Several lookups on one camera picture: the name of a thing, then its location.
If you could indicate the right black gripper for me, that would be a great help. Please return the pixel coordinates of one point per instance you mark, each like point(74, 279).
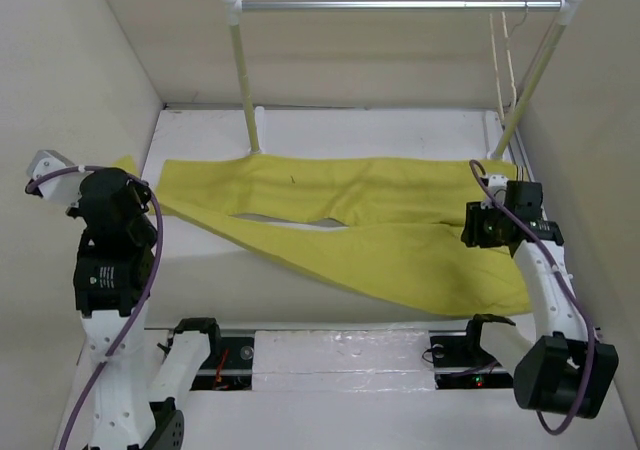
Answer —
point(472, 234)

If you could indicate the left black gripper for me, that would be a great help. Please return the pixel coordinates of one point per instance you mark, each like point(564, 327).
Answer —
point(143, 185)

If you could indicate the yellow trousers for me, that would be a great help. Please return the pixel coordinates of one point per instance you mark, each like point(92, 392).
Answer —
point(387, 228)

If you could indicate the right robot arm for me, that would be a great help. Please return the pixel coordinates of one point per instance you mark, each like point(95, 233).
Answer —
point(566, 370)

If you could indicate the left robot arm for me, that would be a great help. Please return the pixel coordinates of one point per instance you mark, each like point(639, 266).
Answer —
point(117, 263)

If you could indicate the beige plastic hanger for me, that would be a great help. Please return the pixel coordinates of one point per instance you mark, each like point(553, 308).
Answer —
point(501, 33)

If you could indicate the white clothes rack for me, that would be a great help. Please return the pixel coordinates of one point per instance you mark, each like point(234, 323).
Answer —
point(564, 9)

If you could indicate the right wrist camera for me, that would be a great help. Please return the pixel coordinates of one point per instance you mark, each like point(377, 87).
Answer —
point(496, 185)

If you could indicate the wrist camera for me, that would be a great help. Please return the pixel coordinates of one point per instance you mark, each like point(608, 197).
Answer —
point(62, 189)
point(496, 185)

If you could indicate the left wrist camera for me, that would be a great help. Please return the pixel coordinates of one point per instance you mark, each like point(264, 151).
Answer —
point(62, 189)

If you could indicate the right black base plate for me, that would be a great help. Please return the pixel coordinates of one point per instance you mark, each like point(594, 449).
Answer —
point(457, 367)

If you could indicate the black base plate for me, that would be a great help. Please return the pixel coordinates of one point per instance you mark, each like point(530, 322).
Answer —
point(457, 367)
point(229, 365)

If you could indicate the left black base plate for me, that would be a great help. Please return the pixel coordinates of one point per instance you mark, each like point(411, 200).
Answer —
point(229, 365)

